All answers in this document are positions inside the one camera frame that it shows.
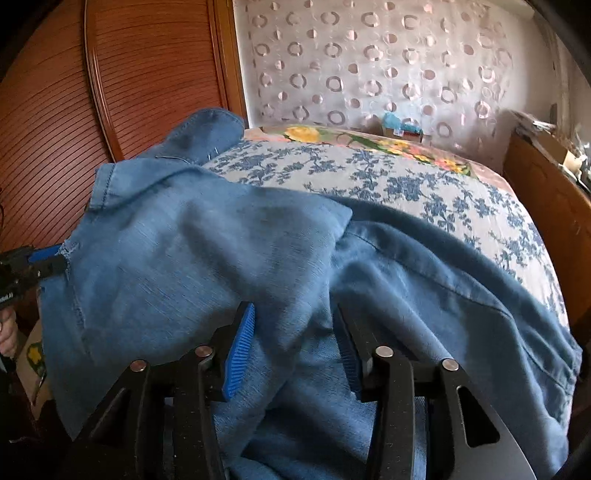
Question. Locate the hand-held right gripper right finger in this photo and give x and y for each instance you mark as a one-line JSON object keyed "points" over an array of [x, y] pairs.
{"points": [[358, 350]]}

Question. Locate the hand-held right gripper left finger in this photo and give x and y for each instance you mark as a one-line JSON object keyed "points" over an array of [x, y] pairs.
{"points": [[239, 355]]}

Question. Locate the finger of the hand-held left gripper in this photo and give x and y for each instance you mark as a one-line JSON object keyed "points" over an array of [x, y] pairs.
{"points": [[51, 268], [44, 254]]}

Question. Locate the blue denim pants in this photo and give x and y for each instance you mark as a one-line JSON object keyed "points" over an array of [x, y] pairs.
{"points": [[207, 258]]}

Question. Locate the person's left hand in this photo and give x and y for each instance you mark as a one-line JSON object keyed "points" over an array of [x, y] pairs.
{"points": [[8, 334]]}

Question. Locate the blue floral white sheet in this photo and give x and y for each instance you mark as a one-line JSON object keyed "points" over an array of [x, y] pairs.
{"points": [[415, 184]]}

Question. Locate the wooden slatted wardrobe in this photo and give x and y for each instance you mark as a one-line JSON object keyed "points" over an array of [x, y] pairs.
{"points": [[115, 83]]}

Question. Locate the colourful floral blanket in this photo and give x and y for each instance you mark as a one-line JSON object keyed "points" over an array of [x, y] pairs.
{"points": [[369, 143]]}

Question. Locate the cardboard box with teal items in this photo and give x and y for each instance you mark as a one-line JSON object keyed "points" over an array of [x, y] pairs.
{"points": [[401, 127]]}

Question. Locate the wooden side cabinet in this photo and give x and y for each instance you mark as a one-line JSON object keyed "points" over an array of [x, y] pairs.
{"points": [[545, 207]]}

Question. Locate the open cardboard box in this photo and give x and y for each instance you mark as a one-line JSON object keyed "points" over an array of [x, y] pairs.
{"points": [[556, 150]]}

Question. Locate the stack of papers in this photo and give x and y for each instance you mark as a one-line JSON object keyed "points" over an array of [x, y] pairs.
{"points": [[531, 124]]}

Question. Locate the circle patterned sheer curtain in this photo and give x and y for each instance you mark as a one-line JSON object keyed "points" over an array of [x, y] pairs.
{"points": [[378, 60]]}

